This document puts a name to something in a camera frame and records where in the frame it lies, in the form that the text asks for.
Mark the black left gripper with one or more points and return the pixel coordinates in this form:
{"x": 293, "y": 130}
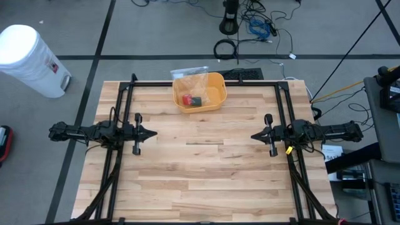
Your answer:
{"x": 137, "y": 134}

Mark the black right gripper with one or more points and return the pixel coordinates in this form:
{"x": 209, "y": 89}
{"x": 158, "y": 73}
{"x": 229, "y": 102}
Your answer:
{"x": 273, "y": 134}

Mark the red elastic bandage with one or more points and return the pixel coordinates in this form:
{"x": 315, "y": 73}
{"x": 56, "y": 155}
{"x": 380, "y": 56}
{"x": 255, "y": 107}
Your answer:
{"x": 187, "y": 99}

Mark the green elastic bandage roll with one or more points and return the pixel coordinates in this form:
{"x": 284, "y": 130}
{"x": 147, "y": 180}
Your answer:
{"x": 197, "y": 101}

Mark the clear plastic bag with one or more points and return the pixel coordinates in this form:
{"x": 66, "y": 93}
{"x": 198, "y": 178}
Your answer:
{"x": 190, "y": 81}

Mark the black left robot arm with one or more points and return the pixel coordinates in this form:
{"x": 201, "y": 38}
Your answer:
{"x": 93, "y": 132}

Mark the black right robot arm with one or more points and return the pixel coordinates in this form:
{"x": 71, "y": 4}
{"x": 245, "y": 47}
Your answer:
{"x": 325, "y": 132}

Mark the yellow plastic bin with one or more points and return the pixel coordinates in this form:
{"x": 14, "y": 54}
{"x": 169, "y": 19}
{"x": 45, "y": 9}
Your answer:
{"x": 215, "y": 93}

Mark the black keyboard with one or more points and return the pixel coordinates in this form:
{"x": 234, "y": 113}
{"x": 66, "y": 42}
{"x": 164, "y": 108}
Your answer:
{"x": 247, "y": 75}

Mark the white paper sheet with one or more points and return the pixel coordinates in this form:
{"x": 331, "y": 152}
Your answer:
{"x": 331, "y": 153}

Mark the white adapter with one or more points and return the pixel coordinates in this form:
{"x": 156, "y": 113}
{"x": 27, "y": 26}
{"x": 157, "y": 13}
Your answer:
{"x": 292, "y": 56}

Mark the gray desk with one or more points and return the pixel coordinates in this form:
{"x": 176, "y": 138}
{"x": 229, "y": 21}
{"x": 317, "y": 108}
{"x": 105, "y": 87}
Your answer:
{"x": 375, "y": 125}

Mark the black floor stand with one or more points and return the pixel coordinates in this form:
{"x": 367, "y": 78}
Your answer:
{"x": 229, "y": 26}

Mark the thin black pole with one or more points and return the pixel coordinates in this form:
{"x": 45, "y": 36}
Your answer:
{"x": 354, "y": 47}

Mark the white trash can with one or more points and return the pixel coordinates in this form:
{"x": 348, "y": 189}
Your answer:
{"x": 28, "y": 59}

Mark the red and black device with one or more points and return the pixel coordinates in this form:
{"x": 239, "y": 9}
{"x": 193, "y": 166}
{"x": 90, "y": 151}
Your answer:
{"x": 4, "y": 143}

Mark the black aluminium table frame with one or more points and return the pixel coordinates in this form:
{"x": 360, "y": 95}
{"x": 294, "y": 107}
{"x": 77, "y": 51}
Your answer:
{"x": 256, "y": 83}

